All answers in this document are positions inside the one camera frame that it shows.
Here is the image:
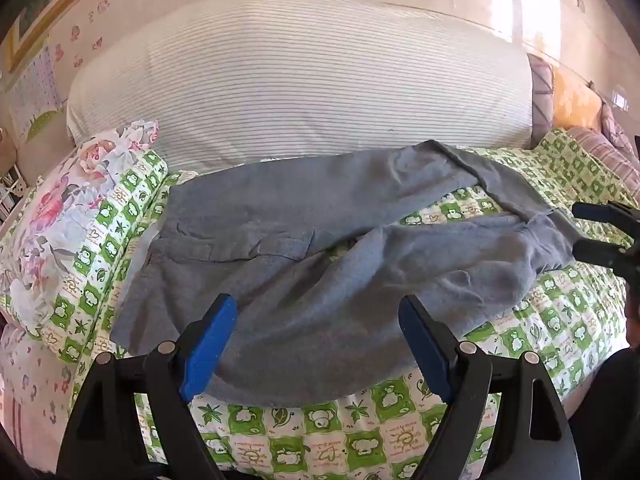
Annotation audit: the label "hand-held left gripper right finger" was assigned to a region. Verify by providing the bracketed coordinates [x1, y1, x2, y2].
[398, 294, 583, 480]

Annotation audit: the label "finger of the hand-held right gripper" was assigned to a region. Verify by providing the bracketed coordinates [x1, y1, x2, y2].
[571, 202, 640, 235]
[571, 239, 640, 281]

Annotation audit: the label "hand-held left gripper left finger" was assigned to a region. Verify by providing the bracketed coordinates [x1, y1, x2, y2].
[56, 294, 238, 480]

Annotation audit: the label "grey pants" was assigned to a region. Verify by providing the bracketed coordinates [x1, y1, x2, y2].
[110, 140, 581, 408]

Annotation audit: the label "pink plaid pillow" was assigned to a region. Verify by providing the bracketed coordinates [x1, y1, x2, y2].
[562, 102, 640, 201]

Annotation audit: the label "green printed blanket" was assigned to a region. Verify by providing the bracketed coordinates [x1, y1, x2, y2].
[0, 127, 640, 480]

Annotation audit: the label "orange cushion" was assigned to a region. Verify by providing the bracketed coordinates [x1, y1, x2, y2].
[550, 67, 605, 133]

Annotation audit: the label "purple plaid cushion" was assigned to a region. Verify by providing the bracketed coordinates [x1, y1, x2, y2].
[526, 53, 556, 147]

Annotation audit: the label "person's dark clothing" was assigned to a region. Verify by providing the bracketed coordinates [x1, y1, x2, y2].
[567, 337, 640, 480]

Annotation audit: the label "pink floral bedsheet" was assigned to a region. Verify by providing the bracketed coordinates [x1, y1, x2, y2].
[0, 322, 81, 466]

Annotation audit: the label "floral pillow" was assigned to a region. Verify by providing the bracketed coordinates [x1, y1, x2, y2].
[0, 119, 161, 333]

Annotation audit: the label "white striped bolster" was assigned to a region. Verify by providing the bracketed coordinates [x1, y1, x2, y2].
[66, 0, 535, 176]

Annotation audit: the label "colourful wall chart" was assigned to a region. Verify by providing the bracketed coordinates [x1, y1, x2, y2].
[7, 42, 68, 143]

